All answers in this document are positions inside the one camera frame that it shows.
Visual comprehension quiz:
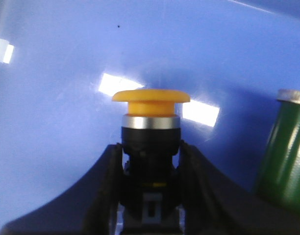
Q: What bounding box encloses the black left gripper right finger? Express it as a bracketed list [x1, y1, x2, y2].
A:
[178, 141, 300, 235]

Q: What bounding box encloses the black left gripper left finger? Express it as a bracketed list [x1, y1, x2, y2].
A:
[0, 144, 123, 235]

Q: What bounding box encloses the yellow mushroom push button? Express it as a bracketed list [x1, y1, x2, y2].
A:
[112, 89, 190, 235]

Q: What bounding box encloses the green push button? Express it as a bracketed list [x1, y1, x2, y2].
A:
[254, 89, 300, 214]

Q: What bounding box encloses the blue plastic bin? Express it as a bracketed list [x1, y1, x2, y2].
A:
[0, 0, 300, 230]

